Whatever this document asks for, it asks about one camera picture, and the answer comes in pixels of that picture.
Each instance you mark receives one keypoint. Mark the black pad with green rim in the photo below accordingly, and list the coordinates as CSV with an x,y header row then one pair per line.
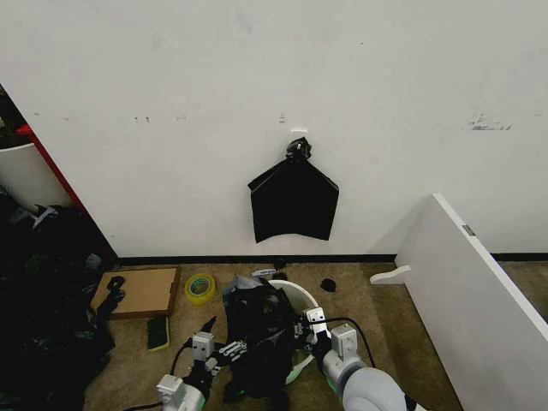
x,y
157,334

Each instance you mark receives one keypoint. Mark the small black lump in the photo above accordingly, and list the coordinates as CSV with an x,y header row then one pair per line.
x,y
328,284
279,264

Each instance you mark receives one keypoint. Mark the small white label strip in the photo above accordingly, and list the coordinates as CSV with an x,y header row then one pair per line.
x,y
264,272

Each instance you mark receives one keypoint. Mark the large white board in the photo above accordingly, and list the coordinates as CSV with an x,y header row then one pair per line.
x,y
475,308

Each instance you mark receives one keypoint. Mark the black garbage bag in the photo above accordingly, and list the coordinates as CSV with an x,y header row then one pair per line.
x,y
293,205
261,338

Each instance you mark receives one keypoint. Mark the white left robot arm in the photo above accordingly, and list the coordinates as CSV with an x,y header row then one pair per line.
x,y
177,391

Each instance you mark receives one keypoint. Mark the white curved panel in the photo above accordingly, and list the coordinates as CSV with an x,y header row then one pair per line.
x,y
30,175

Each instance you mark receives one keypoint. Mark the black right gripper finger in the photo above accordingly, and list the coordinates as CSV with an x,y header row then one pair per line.
x,y
302,316
300,330

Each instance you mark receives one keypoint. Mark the pile of black garbage bags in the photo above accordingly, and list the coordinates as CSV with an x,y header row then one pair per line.
x,y
47,308

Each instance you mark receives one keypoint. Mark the white curved board foot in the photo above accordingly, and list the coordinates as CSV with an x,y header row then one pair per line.
x,y
389,275

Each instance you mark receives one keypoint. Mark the black hanging garbage bag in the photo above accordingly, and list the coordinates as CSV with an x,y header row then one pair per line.
x,y
293,205

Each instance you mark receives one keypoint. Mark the yellow tape roll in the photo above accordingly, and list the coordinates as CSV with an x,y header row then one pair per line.
x,y
200,289

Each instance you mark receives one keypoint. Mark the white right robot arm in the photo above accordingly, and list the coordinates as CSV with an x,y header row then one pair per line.
x,y
364,385

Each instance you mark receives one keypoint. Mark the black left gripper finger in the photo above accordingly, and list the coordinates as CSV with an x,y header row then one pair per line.
x,y
233,347
210,325

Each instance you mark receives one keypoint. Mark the white round trash bin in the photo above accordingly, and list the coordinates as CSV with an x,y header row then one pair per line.
x,y
299,295

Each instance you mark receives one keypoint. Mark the flat brown cardboard box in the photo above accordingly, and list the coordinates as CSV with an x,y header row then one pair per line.
x,y
145,291

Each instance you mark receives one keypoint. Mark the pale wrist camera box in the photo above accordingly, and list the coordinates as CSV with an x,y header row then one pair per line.
x,y
202,344
315,317

